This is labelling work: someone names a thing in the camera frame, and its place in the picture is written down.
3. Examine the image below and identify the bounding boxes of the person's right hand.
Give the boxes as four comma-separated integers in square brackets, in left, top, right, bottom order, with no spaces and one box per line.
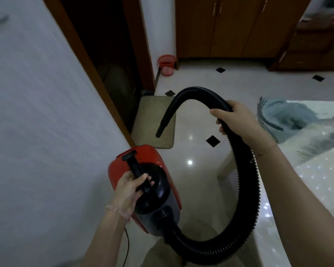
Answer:
[210,100,276,155]

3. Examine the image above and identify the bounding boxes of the person's left hand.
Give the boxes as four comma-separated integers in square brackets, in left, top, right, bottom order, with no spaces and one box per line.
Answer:
[109,173,155,219]

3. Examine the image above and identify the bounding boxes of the red canister vacuum cleaner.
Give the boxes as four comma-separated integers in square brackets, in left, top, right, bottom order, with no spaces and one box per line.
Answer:
[108,144,183,237]

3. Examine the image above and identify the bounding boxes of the black ribbed vacuum hose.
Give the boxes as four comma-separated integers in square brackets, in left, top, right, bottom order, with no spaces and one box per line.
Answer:
[155,86,261,266]

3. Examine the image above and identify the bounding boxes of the person's left forearm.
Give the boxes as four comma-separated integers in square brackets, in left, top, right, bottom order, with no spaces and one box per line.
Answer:
[80,208,132,267]

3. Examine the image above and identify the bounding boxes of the person's right forearm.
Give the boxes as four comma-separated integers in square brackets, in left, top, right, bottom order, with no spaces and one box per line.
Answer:
[256,144,334,267]

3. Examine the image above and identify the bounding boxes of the beige floor mat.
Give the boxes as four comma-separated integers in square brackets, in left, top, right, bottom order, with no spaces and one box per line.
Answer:
[131,96,176,150]

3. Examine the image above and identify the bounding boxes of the blue-grey crumpled cloth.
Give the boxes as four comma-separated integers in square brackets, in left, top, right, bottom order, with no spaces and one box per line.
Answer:
[257,97,334,165]

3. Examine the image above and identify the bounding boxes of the red plastic waste bin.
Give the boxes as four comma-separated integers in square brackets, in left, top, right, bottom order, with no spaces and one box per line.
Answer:
[158,55,177,77]

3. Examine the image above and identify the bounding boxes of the brown wooden wardrobe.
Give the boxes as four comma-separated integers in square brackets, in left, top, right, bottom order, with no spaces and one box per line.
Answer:
[175,0,314,59]

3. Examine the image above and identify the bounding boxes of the brown wooden drawer chest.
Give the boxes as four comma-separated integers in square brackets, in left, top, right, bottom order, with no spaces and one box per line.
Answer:
[268,11,334,72]

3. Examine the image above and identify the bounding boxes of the black power cord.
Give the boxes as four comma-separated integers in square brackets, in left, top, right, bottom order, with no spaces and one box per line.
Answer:
[123,226,131,267]

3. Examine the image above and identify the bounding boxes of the brown wooden door frame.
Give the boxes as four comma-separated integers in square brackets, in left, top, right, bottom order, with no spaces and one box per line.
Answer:
[42,0,156,148]

